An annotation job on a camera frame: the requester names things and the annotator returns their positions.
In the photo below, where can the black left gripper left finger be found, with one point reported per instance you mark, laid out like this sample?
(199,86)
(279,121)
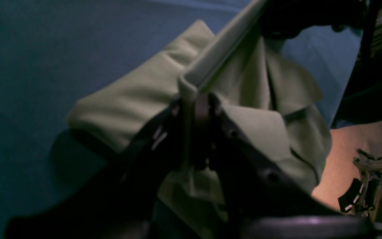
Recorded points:
(120,198)

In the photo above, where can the sage green T-shirt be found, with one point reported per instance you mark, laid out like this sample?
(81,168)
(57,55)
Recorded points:
(270,98)

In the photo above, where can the blue table cloth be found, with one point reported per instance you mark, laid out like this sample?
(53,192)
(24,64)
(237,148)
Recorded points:
(55,52)

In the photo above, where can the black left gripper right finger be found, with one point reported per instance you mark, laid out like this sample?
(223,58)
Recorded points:
(262,202)

